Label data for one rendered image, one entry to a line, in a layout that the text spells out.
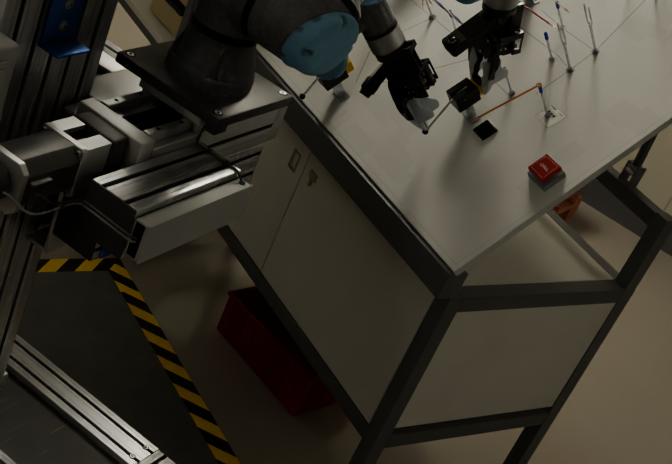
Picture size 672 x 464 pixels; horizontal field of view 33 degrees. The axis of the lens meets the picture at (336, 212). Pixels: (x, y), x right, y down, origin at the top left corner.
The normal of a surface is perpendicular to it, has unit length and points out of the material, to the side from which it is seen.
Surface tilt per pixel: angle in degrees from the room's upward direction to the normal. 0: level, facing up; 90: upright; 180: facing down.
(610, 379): 0
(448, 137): 45
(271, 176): 90
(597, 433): 0
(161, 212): 0
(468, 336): 90
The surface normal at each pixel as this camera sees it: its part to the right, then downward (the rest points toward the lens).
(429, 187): -0.31, -0.58
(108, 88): 0.36, -0.81
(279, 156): -0.79, -0.01
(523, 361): 0.48, 0.59
